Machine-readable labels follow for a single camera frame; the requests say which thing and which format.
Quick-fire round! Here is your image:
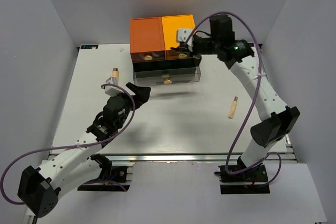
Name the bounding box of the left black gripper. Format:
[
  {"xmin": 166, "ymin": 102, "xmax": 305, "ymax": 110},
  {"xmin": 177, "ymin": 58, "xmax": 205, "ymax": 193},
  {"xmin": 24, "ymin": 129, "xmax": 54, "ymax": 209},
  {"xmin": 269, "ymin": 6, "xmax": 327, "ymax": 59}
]
[{"xmin": 114, "ymin": 83, "xmax": 151, "ymax": 129}]

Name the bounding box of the clear cabinet drawer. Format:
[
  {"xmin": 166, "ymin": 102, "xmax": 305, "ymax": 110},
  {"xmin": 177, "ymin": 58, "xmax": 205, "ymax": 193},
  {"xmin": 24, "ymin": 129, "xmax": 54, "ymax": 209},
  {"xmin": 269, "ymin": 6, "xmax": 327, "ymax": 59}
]
[{"xmin": 133, "ymin": 67, "xmax": 201, "ymax": 87}]

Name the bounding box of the clear yellow box drawer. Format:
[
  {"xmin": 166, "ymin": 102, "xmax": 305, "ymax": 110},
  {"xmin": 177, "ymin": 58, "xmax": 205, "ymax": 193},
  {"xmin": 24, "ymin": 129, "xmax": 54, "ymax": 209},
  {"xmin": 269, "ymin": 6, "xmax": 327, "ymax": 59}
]
[{"xmin": 165, "ymin": 49, "xmax": 192, "ymax": 60}]

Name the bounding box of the beige concealer tube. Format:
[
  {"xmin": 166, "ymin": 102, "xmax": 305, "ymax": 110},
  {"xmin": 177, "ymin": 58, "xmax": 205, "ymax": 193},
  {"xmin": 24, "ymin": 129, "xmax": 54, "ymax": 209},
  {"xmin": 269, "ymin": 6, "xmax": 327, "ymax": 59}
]
[
  {"xmin": 228, "ymin": 97, "xmax": 238, "ymax": 119},
  {"xmin": 107, "ymin": 68, "xmax": 119, "ymax": 85}
]

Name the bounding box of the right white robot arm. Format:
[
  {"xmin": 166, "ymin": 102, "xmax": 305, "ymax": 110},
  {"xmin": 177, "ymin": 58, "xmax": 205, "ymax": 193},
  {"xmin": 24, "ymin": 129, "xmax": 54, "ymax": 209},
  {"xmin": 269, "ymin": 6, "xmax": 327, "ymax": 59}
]
[{"xmin": 174, "ymin": 12, "xmax": 300, "ymax": 182}]

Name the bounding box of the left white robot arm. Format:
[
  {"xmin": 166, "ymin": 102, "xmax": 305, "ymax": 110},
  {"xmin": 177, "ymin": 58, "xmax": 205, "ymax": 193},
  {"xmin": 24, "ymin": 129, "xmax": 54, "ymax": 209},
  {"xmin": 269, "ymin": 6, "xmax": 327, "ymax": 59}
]
[{"xmin": 18, "ymin": 82, "xmax": 151, "ymax": 218}]

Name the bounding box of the dark teal drawer cabinet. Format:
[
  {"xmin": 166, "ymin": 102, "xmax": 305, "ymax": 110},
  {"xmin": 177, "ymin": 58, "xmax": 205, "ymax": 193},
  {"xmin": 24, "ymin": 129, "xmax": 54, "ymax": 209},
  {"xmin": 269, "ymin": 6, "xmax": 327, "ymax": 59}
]
[{"xmin": 133, "ymin": 58, "xmax": 197, "ymax": 72}]

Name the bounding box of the yellow drawer box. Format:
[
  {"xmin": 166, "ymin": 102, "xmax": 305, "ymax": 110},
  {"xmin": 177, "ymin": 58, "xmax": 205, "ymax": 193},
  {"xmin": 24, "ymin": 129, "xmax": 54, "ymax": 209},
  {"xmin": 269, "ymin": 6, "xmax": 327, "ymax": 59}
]
[{"xmin": 161, "ymin": 15, "xmax": 195, "ymax": 51}]

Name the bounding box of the dark orange drawer box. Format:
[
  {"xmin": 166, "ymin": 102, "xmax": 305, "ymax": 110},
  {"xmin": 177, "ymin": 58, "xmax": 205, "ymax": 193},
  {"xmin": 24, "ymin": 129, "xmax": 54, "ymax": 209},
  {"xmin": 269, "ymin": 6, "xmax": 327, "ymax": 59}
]
[{"xmin": 130, "ymin": 17, "xmax": 165, "ymax": 53}]

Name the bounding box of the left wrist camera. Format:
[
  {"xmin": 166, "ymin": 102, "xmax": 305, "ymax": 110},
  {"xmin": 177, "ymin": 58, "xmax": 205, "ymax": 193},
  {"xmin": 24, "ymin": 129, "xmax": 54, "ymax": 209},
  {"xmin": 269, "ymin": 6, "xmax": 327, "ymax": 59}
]
[{"xmin": 103, "ymin": 77, "xmax": 122, "ymax": 97}]

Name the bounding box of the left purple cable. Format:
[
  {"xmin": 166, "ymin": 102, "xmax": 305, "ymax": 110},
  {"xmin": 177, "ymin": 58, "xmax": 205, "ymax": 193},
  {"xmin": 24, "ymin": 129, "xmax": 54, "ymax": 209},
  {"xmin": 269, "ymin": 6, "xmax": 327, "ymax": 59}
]
[{"xmin": 0, "ymin": 83, "xmax": 137, "ymax": 206}]

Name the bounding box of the purple cable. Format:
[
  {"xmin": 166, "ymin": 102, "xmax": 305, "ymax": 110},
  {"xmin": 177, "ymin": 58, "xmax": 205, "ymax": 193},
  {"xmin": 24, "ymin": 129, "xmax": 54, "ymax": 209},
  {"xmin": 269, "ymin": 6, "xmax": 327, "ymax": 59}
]
[
  {"xmin": 0, "ymin": 83, "xmax": 137, "ymax": 206},
  {"xmin": 185, "ymin": 12, "xmax": 282, "ymax": 185}
]

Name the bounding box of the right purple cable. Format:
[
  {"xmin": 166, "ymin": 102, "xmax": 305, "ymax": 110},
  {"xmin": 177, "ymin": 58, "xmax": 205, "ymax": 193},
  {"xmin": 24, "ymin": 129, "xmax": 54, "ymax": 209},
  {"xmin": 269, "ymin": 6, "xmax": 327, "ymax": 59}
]
[{"xmin": 185, "ymin": 12, "xmax": 282, "ymax": 185}]

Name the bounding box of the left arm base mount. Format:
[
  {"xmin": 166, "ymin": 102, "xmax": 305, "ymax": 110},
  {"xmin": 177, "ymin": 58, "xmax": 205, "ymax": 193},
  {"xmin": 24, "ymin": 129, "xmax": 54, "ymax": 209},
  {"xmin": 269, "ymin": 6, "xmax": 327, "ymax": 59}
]
[{"xmin": 77, "ymin": 154, "xmax": 132, "ymax": 192}]

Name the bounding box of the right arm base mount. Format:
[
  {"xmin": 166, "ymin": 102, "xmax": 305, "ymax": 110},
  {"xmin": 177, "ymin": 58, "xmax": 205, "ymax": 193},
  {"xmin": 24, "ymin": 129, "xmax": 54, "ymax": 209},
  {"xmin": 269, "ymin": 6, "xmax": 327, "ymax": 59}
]
[{"xmin": 214, "ymin": 165, "xmax": 270, "ymax": 195}]

